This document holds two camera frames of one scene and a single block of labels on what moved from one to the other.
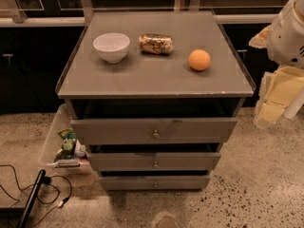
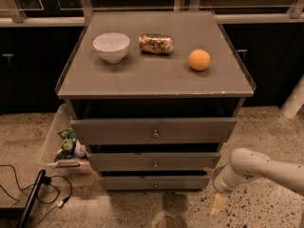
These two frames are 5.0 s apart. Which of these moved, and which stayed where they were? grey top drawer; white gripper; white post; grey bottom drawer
Moved: white gripper
Stayed: white post; grey top drawer; grey bottom drawer
